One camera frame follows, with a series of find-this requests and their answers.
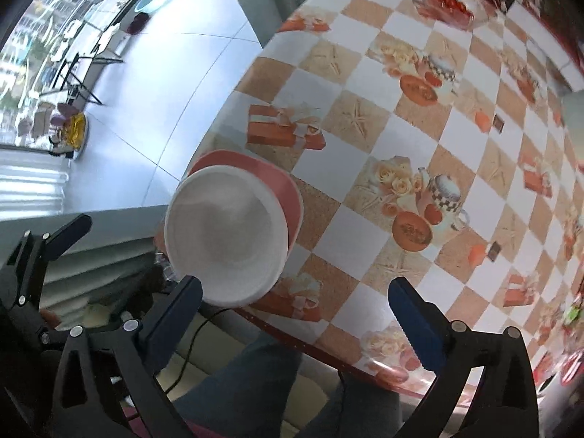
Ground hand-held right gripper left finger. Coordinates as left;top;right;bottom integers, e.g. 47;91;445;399
50;276;204;438

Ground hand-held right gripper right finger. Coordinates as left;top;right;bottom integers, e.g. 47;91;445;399
387;277;542;438

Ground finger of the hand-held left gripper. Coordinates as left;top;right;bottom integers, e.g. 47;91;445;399
0;214;93;329
39;328;74;351

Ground white bowl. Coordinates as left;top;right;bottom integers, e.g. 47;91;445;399
164;165;289;308

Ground pink square plate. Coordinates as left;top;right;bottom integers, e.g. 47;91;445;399
153;150;303;265

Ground beige seat cushion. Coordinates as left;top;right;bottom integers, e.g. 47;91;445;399
155;317;345;438

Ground person's legs in jeans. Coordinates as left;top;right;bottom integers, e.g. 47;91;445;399
173;328;404;438

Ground yellow bundle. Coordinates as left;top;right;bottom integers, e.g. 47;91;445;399
63;113;90;149

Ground checkered printed tablecloth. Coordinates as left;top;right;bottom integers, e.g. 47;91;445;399
153;0;584;402

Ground black folding rack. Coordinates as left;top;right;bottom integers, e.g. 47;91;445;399
50;18;127;107

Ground glass window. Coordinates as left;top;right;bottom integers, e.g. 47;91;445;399
0;0;143;149

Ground dish of red food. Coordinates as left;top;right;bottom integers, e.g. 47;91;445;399
415;0;505;30

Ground black cable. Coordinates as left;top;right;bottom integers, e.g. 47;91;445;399
162;306;238;395

